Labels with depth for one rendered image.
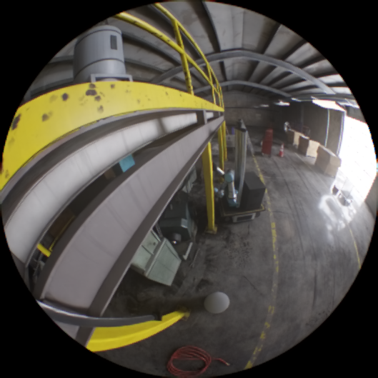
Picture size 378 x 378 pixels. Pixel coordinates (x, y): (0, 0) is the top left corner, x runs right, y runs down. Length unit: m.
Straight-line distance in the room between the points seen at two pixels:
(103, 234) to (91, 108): 0.31
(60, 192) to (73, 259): 0.44
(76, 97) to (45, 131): 0.09
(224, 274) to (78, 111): 2.14
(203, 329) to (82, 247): 1.96
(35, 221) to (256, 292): 2.42
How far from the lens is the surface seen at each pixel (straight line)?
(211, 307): 1.64
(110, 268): 0.42
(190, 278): 2.05
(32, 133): 0.26
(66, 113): 0.27
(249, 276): 2.11
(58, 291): 0.41
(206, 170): 1.39
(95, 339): 0.60
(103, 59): 1.61
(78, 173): 0.73
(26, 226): 0.78
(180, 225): 1.46
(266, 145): 5.78
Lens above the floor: 2.00
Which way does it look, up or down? 36 degrees down
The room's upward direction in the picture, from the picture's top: 12 degrees counter-clockwise
